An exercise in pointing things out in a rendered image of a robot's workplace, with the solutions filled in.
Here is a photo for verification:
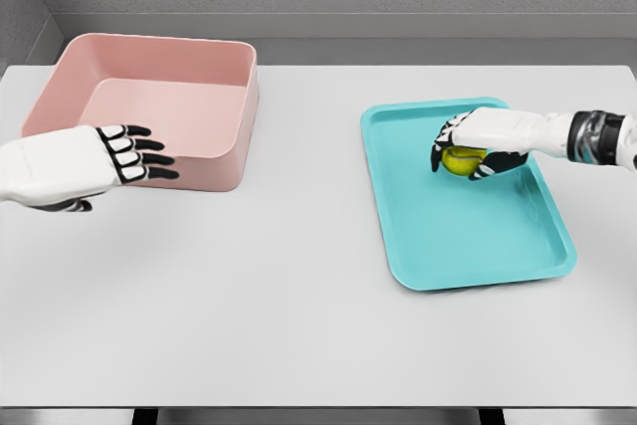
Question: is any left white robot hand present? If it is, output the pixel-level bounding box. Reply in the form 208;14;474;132
18;122;181;214

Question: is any pink rectangular basket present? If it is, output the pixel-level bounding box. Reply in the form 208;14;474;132
19;32;261;194

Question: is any blue rectangular tray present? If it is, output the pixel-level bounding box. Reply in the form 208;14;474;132
359;95;578;293

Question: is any yellow-green tennis ball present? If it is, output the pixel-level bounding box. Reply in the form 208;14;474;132
441;144;488;179

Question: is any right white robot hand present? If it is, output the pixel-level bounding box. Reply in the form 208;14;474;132
429;106;549;183

